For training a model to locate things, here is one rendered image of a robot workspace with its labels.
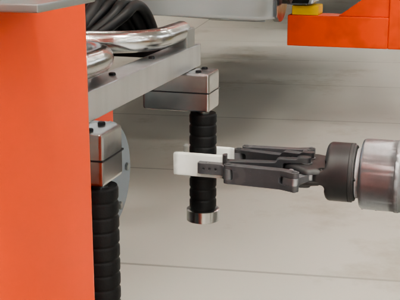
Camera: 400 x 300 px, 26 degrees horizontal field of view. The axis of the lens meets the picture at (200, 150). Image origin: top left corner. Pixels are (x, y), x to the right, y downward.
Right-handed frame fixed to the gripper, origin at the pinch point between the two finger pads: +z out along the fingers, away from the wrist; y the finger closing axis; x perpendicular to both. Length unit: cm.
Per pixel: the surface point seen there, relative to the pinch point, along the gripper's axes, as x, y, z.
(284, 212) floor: -83, 225, 32
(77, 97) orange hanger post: 21, -62, -11
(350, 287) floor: -83, 156, -3
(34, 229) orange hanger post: 15, -68, -11
